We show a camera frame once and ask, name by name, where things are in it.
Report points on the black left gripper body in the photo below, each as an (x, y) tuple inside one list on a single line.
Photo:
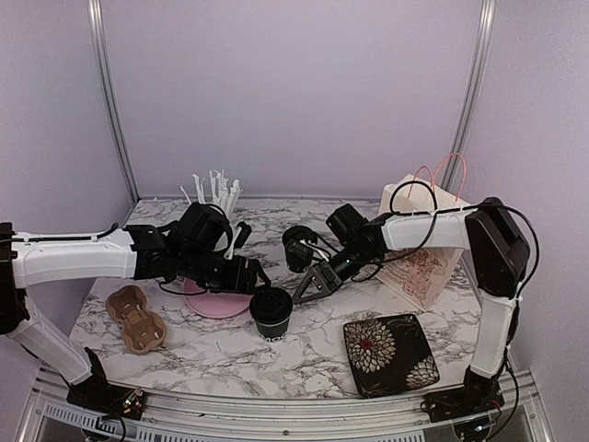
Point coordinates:
[(197, 266)]

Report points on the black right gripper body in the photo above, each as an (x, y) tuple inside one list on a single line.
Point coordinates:
[(336, 277)]

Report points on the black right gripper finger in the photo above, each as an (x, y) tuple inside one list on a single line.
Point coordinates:
[(311, 292), (311, 276)]

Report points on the black plastic cup lid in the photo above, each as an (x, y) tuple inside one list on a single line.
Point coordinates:
[(270, 305)]

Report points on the black paper coffee cup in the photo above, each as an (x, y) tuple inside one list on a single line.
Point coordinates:
[(299, 233)]

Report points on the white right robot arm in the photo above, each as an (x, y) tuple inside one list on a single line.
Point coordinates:
[(503, 261)]

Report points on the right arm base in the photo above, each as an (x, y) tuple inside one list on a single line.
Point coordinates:
[(477, 394)]

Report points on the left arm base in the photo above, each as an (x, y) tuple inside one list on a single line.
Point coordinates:
[(97, 394)]

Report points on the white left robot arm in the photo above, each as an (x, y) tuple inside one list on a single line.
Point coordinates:
[(30, 260)]

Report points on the pink round plate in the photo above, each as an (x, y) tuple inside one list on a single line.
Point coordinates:
[(218, 306)]

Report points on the white wrapped straws bundle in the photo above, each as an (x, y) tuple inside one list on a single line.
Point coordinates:
[(216, 189)]

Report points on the cream bear paper bag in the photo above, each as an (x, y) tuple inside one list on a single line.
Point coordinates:
[(421, 277)]

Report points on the black floral square plate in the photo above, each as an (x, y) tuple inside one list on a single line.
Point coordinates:
[(389, 355)]

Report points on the brown cardboard cup carrier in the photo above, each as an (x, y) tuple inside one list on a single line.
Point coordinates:
[(142, 330)]

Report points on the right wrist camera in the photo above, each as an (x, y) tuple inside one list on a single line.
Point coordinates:
[(300, 253)]

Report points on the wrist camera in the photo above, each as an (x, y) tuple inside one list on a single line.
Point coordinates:
[(300, 253), (241, 234)]

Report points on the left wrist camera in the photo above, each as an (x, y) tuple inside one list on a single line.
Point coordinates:
[(241, 234)]

